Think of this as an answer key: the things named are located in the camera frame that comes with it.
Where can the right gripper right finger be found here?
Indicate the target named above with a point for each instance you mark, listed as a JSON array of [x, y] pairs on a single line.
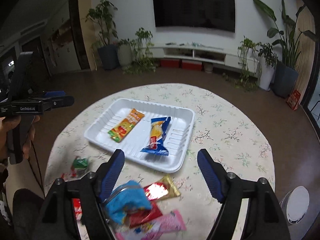
[[227, 190]]

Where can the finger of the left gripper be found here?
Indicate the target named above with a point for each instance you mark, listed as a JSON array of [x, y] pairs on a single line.
[[57, 102], [52, 94]]

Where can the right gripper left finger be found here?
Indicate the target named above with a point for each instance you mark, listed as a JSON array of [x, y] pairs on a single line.
[[95, 187]]

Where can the green and red snack packet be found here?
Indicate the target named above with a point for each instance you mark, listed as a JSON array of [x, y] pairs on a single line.
[[79, 166]]

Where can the white red fruit-print packet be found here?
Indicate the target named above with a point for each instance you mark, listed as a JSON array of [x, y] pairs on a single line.
[[77, 208]]

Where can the light blue snack packet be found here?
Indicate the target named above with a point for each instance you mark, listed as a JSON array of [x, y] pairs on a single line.
[[127, 198]]

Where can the small red snack packet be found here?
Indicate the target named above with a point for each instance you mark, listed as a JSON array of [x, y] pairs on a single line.
[[144, 216]]

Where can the orange cartoon snack packet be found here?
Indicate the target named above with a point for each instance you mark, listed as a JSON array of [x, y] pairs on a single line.
[[121, 130]]

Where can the gold and red snack packet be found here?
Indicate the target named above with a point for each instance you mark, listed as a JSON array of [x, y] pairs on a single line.
[[161, 189]]

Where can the pink snack packet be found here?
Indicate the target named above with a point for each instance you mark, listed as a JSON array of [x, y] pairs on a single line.
[[170, 222]]

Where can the blue Tipo snack packet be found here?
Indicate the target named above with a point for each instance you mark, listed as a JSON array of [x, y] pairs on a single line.
[[158, 133]]

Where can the white cabinet shelving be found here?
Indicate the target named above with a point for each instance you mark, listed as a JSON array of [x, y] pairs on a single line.
[[57, 43]]

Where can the tall plant in dark pot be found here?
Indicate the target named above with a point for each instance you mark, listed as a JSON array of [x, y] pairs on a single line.
[[102, 16]]

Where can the white plastic tray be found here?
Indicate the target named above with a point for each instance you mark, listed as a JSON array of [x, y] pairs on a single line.
[[177, 140]]

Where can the plant in white ribbed pot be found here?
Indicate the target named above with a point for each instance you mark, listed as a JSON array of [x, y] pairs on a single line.
[[124, 53]]

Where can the trailing green plant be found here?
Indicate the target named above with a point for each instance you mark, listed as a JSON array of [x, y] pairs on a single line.
[[142, 57]]

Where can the red gift box on floor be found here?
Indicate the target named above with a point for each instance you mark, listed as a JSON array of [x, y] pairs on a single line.
[[293, 100]]

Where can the red storage box left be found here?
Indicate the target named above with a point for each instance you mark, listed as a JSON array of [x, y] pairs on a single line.
[[170, 63]]

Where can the red storage box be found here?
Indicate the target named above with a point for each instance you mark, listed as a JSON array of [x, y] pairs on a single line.
[[191, 65], [170, 63]]

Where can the hanging plant on stand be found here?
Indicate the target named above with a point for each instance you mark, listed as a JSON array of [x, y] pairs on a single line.
[[246, 62]]

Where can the small ceramic pot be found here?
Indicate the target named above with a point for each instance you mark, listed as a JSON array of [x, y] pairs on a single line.
[[208, 67]]

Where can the red storage box right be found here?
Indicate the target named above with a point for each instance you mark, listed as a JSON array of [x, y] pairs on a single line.
[[191, 65]]

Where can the white TV console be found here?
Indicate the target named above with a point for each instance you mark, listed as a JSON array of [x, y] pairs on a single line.
[[218, 56]]

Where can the large leaf plant dark pot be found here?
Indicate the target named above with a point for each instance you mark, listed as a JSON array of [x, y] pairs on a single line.
[[289, 40]]

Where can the black wall television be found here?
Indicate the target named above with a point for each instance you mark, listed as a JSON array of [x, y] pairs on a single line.
[[210, 14]]

